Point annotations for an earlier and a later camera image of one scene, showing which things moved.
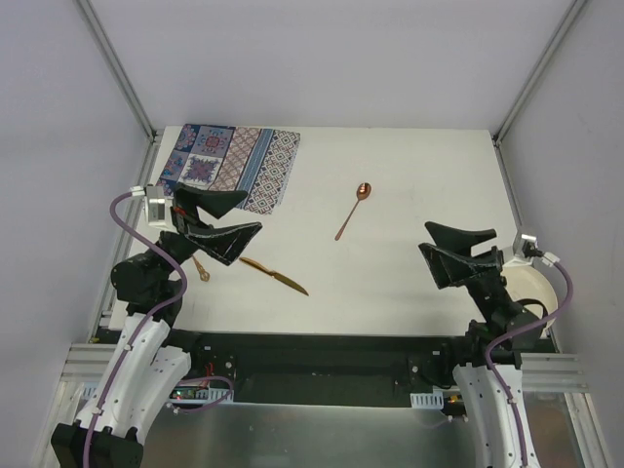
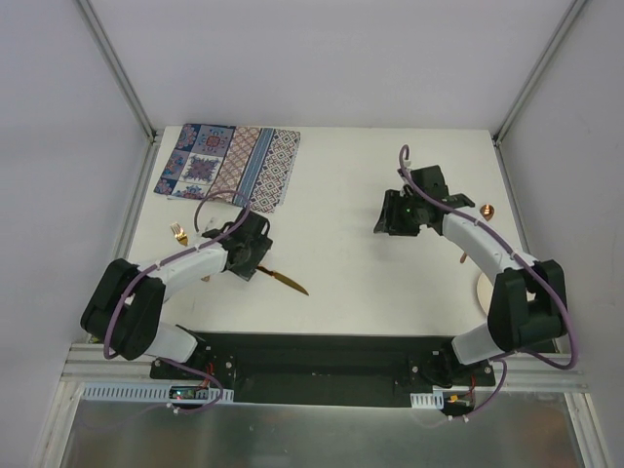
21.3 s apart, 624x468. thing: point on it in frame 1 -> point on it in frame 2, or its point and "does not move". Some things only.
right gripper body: [496, 260] -> [388, 214]
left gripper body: [181, 220] -> [252, 266]
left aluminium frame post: [114, 61] does not move
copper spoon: [363, 191] -> [487, 211]
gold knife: [276, 275] does not move
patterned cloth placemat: [253, 161] does not move
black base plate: [327, 368] does not move
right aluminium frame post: [548, 53] does not move
